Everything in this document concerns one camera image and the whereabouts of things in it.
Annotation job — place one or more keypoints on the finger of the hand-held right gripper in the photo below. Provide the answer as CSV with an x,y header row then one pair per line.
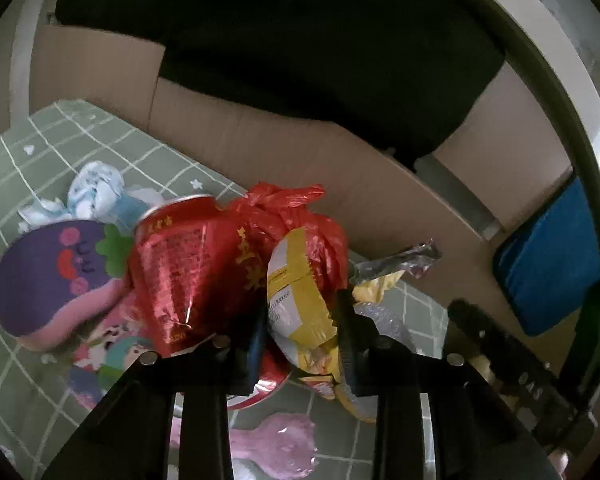
x,y
480,335

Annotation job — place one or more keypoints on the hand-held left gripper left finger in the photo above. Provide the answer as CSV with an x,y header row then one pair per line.
x,y
256,347

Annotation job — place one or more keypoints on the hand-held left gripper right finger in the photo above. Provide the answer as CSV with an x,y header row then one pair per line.
x,y
352,355

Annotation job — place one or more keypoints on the yellow snack wrapper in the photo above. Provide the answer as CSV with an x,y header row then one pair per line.
x,y
295,300

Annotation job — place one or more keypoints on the red drink can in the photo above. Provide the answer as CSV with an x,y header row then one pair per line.
x,y
190,270

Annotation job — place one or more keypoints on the pink plastic spoon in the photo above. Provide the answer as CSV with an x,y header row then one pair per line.
x,y
280,442

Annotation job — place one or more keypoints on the silver foil wrapper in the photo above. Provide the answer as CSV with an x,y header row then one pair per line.
x,y
410,260

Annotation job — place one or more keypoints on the blue cloth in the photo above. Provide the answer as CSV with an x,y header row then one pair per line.
x,y
550,260

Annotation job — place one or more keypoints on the red plastic bag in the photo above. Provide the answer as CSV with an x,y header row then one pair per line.
x,y
285,215

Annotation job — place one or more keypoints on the pink cartoon tissue packet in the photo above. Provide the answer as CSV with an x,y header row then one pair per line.
x,y
107,355

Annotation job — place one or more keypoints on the brown cardboard sheet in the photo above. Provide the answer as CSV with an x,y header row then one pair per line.
x,y
280,150

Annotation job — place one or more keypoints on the purple eggplant plush toy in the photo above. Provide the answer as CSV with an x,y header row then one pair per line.
x,y
45,280

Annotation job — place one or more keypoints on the blue printed crumpled tissue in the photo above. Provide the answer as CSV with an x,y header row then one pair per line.
x,y
92,187

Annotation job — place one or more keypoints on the green checked mat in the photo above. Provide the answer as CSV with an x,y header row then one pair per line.
x,y
35,150

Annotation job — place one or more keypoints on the black cloth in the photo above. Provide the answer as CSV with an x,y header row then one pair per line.
x,y
305,35

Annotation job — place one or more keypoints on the white countertop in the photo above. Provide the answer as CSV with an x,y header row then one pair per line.
x,y
545,25

